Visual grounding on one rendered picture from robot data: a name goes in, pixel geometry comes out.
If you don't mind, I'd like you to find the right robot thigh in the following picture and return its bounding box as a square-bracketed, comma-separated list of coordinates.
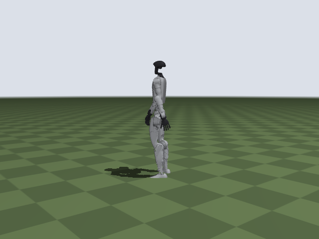
[156, 124, 167, 148]

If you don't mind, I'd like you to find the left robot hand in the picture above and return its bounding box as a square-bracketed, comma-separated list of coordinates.
[160, 115, 170, 131]

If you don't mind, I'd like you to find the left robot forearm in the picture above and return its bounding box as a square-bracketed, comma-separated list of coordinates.
[155, 96, 165, 118]

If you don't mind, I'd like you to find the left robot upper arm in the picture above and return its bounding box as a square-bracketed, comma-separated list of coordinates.
[153, 78, 161, 102]

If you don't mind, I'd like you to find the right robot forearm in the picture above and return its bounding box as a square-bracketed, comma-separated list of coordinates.
[149, 103, 157, 114]

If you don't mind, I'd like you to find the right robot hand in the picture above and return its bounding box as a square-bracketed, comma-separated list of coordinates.
[145, 110, 152, 126]

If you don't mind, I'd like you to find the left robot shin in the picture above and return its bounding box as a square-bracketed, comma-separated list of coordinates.
[154, 144, 163, 175]

